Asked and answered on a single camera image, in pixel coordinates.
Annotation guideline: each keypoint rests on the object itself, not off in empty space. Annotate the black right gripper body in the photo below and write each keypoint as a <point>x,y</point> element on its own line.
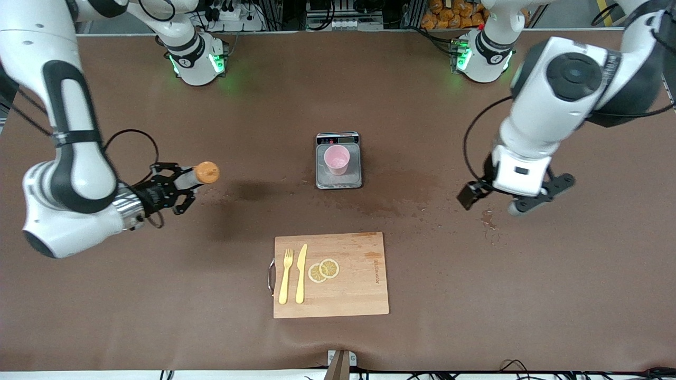
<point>155,195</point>

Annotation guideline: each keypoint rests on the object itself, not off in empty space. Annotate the clear orange-capped sauce bottle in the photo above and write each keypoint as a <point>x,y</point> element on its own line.
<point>207,172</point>

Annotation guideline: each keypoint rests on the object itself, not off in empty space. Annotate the pink plastic cup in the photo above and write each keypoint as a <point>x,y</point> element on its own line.
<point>336,159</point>

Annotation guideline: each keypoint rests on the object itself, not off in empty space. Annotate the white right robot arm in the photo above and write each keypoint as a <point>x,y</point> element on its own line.
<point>79,158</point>

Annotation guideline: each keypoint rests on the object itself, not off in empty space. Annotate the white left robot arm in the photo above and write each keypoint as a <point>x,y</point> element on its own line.
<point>549,105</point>

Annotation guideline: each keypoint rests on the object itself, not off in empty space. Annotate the yellow plastic fork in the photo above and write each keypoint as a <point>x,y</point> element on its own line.
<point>285,279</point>

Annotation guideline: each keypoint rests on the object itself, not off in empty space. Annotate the grey digital kitchen scale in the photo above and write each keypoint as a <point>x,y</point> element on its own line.
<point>338,180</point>

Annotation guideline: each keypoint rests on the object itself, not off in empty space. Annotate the yellow plastic knife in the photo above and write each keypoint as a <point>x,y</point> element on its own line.
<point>301,274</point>

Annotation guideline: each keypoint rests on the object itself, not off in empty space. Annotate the wooden cutting board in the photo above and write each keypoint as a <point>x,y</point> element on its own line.
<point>359,290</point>

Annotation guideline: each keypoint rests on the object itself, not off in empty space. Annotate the lemon slice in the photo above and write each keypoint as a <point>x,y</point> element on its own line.
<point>315,274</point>
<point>330,267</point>

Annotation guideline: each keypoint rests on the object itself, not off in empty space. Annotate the white power strip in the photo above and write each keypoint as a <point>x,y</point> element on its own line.
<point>235,18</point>

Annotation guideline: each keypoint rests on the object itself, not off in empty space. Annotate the orange snack bags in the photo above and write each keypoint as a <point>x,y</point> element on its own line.
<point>454,13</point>

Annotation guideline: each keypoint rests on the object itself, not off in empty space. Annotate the metal table edge bracket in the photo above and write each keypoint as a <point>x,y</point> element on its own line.
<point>340,361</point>

